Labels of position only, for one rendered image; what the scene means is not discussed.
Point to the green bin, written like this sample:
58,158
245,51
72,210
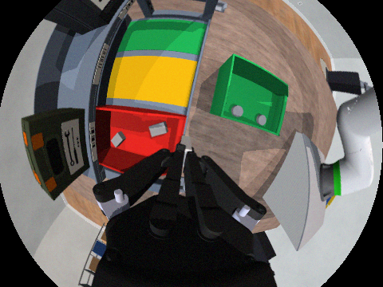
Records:
258,91

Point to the red bin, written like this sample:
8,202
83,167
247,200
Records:
138,145

